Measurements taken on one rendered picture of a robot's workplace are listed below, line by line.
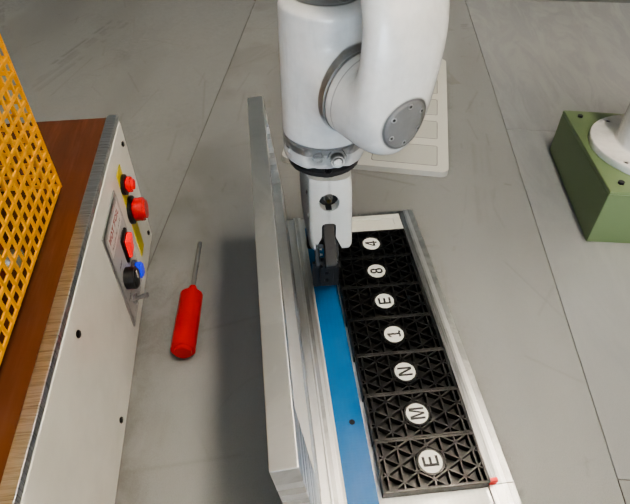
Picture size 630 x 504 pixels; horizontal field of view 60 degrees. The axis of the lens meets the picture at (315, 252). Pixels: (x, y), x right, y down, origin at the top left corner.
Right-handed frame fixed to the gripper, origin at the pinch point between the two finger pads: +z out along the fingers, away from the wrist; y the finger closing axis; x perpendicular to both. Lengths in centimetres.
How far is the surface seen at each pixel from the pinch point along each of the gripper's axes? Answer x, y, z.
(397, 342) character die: -6.7, -13.4, 1.0
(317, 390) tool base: 2.7, -17.8, 2.0
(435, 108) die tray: -25.8, 38.6, 3.2
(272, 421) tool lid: 7.2, -31.0, -16.9
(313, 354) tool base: 2.6, -13.2, 2.0
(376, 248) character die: -7.3, 1.5, 1.0
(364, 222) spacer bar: -6.7, 6.9, 1.2
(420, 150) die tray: -19.7, 25.8, 3.2
